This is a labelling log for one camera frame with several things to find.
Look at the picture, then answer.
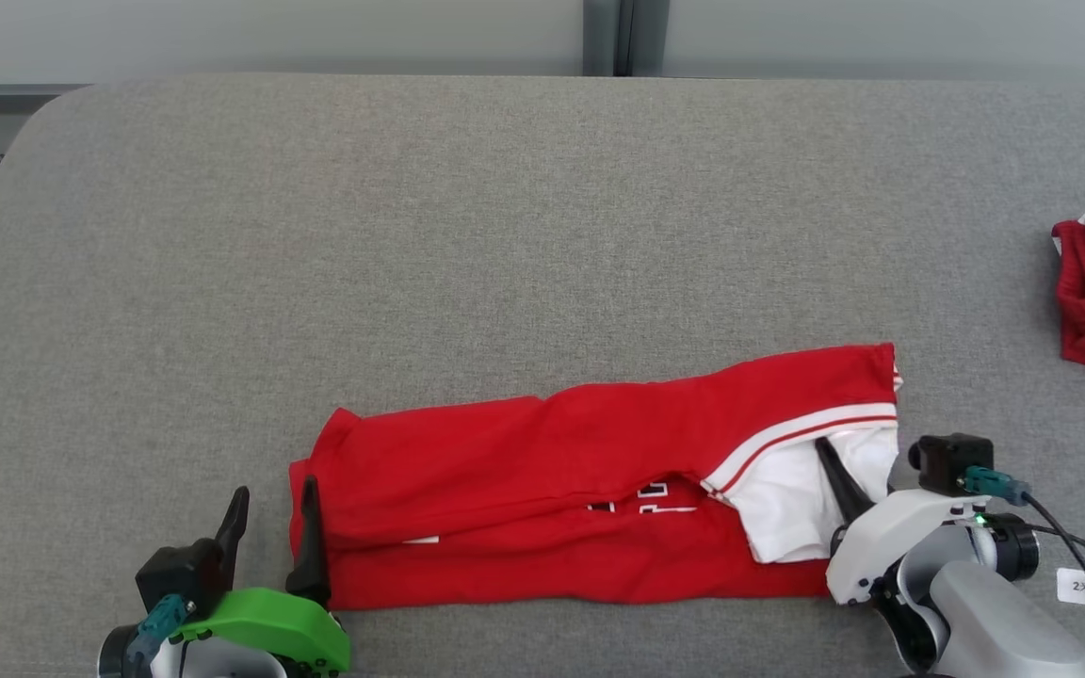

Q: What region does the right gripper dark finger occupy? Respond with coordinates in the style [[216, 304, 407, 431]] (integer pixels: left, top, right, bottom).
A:
[[813, 437, 877, 544]]

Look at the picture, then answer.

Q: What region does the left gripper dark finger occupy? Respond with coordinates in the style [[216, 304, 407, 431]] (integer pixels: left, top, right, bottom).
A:
[[211, 486, 251, 587], [284, 476, 332, 606]]

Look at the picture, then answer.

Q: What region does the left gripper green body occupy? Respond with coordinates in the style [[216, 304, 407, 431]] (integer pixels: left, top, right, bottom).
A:
[[169, 589, 353, 673]]

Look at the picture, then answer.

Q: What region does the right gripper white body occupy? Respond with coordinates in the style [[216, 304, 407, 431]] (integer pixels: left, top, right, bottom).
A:
[[825, 489, 979, 606]]

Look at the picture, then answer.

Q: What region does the red basketball jersey number 23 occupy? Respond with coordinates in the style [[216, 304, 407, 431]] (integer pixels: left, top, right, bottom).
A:
[[287, 343, 904, 612]]

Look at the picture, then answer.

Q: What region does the grey fabric sofa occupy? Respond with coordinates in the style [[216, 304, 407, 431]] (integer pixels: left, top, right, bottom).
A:
[[0, 73, 1085, 678]]

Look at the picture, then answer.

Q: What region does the left gripper black camera box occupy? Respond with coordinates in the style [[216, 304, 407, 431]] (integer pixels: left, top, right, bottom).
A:
[[135, 540, 224, 619]]

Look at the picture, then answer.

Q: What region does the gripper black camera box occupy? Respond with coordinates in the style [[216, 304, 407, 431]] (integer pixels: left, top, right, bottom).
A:
[[135, 540, 224, 619], [908, 433, 995, 497]]

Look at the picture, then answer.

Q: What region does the right gripper black camera box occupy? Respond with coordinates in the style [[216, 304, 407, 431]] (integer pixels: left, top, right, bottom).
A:
[[908, 433, 995, 497]]

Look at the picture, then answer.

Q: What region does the left gripper teal cable connector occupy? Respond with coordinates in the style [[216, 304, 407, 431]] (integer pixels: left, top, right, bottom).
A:
[[125, 593, 196, 663]]

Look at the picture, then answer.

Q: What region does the gripper teal cable connector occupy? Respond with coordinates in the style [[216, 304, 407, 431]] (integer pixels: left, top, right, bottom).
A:
[[964, 465, 1032, 507], [125, 593, 196, 663]]

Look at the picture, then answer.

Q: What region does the right gripper teal cable connector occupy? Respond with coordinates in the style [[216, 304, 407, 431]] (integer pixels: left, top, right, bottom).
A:
[[964, 465, 1032, 507]]

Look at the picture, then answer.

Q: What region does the grey vertical wall post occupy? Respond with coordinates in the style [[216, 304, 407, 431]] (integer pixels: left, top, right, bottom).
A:
[[582, 0, 672, 78]]

